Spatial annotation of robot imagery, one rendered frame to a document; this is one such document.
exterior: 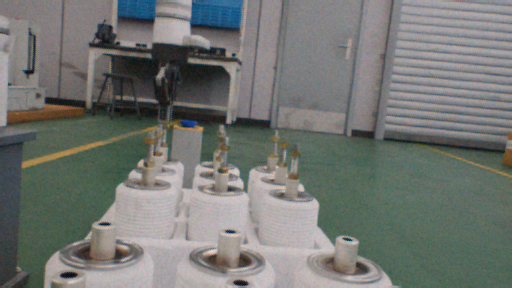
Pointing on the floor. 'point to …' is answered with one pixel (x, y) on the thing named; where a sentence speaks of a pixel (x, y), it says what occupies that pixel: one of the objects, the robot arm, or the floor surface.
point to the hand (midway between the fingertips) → (165, 113)
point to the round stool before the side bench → (115, 95)
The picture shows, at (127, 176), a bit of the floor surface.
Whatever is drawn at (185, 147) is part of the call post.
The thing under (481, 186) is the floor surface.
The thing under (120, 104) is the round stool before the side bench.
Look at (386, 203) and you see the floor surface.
